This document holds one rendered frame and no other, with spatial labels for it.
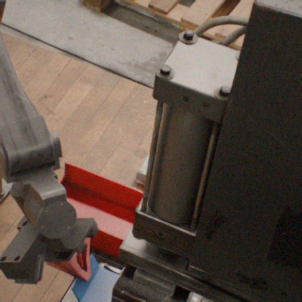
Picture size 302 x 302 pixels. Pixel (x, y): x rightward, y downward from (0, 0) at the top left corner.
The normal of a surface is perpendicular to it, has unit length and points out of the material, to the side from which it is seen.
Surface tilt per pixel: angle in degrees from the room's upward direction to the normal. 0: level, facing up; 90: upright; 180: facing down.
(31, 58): 0
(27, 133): 25
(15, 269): 91
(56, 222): 66
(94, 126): 0
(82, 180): 90
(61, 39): 0
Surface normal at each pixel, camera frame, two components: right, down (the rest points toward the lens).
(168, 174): -0.63, 0.51
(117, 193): -0.39, 0.63
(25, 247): -0.39, -0.76
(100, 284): 0.08, -0.70
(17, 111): 0.29, -0.34
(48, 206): 0.45, 0.33
